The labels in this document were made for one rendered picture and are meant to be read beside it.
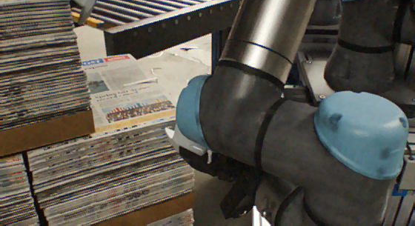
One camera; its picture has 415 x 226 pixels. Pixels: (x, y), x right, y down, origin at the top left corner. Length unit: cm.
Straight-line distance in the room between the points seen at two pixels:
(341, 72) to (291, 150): 55
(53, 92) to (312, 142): 41
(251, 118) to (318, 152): 7
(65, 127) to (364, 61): 59
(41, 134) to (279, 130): 41
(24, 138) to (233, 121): 38
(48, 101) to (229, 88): 33
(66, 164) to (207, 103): 36
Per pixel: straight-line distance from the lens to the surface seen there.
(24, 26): 59
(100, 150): 68
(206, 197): 177
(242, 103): 37
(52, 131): 65
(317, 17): 132
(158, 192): 77
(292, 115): 35
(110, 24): 142
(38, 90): 62
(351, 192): 34
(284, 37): 39
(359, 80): 86
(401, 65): 110
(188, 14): 151
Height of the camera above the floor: 118
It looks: 29 degrees down
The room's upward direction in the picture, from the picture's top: straight up
